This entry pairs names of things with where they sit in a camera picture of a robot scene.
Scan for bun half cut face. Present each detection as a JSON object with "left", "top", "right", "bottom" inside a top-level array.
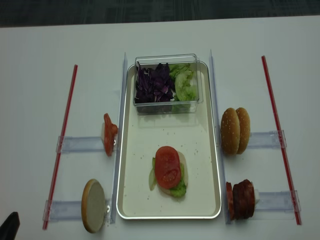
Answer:
[{"left": 81, "top": 178, "right": 106, "bottom": 234}]

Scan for lower left clear holder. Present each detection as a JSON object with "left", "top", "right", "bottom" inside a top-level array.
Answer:
[{"left": 42, "top": 198, "right": 112, "bottom": 222}]

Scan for right clear vertical rail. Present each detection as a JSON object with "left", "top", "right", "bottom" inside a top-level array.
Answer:
[{"left": 209, "top": 50, "right": 231, "bottom": 225}]

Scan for clear vertical rail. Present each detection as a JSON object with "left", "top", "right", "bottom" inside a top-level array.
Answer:
[
  {"left": 109, "top": 52, "right": 128, "bottom": 224},
  {"left": 209, "top": 50, "right": 231, "bottom": 225}
]

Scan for clear plastic salad container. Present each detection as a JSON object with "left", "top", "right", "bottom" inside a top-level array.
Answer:
[{"left": 133, "top": 53, "right": 202, "bottom": 115}]

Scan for green lettuce in container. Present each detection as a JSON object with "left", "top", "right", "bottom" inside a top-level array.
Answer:
[{"left": 169, "top": 63, "right": 196, "bottom": 102}]

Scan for lower right clear holder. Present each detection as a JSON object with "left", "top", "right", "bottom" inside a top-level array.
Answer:
[{"left": 255, "top": 191, "right": 301, "bottom": 212}]

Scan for red strip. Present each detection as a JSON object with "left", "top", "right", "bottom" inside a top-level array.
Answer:
[
  {"left": 261, "top": 55, "right": 302, "bottom": 226},
  {"left": 42, "top": 64, "right": 78, "bottom": 231}
]

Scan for right red strip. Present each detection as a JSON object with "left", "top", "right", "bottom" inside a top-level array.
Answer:
[{"left": 261, "top": 55, "right": 302, "bottom": 226}]

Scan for lettuce leaf under tomato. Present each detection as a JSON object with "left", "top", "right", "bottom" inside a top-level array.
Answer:
[{"left": 148, "top": 155, "right": 189, "bottom": 198}]

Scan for tomato slice on burger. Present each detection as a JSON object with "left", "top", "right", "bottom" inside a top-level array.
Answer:
[{"left": 154, "top": 146, "right": 181, "bottom": 189}]

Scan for white block behind patties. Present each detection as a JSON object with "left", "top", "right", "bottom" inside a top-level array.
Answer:
[{"left": 251, "top": 183, "right": 260, "bottom": 205}]

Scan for silver metal tray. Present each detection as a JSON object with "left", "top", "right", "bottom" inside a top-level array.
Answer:
[{"left": 116, "top": 63, "right": 222, "bottom": 220}]

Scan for sesame bun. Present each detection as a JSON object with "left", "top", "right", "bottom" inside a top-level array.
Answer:
[
  {"left": 220, "top": 107, "right": 240, "bottom": 156},
  {"left": 236, "top": 107, "right": 251, "bottom": 155}
]

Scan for black left gripper tip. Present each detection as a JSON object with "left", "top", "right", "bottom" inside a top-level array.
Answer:
[{"left": 0, "top": 211, "right": 20, "bottom": 240}]

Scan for left clear vertical rail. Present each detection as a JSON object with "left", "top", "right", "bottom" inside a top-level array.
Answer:
[{"left": 109, "top": 52, "right": 128, "bottom": 224}]

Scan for purple shredded cabbage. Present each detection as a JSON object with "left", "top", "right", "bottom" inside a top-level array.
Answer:
[{"left": 134, "top": 62, "right": 175, "bottom": 104}]

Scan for standing tomato slices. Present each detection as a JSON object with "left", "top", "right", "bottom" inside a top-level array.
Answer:
[{"left": 103, "top": 113, "right": 118, "bottom": 157}]

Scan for upper left clear holder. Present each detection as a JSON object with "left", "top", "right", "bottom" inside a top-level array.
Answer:
[{"left": 56, "top": 136, "right": 105, "bottom": 154}]

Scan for clear holder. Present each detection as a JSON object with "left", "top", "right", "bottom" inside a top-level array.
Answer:
[
  {"left": 56, "top": 136, "right": 105, "bottom": 154},
  {"left": 247, "top": 130, "right": 287, "bottom": 149},
  {"left": 255, "top": 191, "right": 301, "bottom": 212},
  {"left": 42, "top": 198, "right": 112, "bottom": 222}
]

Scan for left red strip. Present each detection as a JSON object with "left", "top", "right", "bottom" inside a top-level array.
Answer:
[{"left": 42, "top": 64, "right": 78, "bottom": 231}]

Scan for rear sesame bun top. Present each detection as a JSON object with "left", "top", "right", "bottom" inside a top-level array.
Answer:
[{"left": 236, "top": 107, "right": 251, "bottom": 155}]

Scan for upper right clear holder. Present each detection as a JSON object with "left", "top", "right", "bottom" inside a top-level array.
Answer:
[{"left": 247, "top": 130, "right": 287, "bottom": 149}]

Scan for front sesame bun top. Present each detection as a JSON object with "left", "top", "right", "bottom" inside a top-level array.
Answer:
[{"left": 220, "top": 107, "right": 240, "bottom": 156}]

